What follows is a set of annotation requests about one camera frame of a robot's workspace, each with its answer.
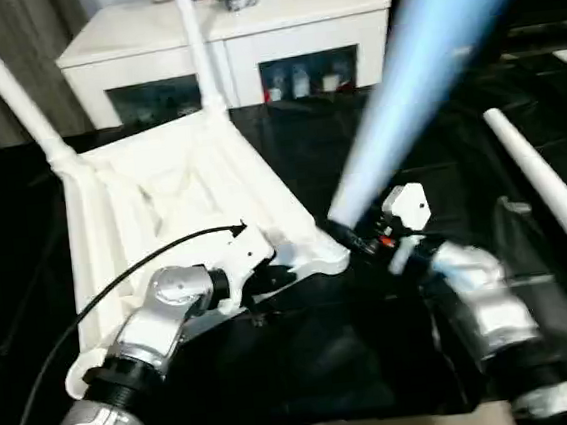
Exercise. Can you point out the white plastic table top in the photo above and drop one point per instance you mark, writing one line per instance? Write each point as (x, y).
(160, 184)

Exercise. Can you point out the white plastic table leg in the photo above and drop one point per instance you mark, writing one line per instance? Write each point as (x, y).
(5, 83)
(542, 182)
(199, 45)
(402, 85)

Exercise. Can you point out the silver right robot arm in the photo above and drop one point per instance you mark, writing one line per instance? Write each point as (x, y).
(493, 303)

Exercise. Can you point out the black mat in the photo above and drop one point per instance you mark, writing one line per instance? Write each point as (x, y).
(351, 341)

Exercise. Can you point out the white cabinet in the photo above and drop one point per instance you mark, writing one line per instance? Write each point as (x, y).
(147, 50)

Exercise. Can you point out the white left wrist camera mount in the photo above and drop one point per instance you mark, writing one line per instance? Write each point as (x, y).
(244, 251)

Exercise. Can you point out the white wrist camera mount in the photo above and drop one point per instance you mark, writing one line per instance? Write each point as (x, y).
(244, 251)
(411, 205)

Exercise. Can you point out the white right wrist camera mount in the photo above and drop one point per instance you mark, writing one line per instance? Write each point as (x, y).
(411, 205)

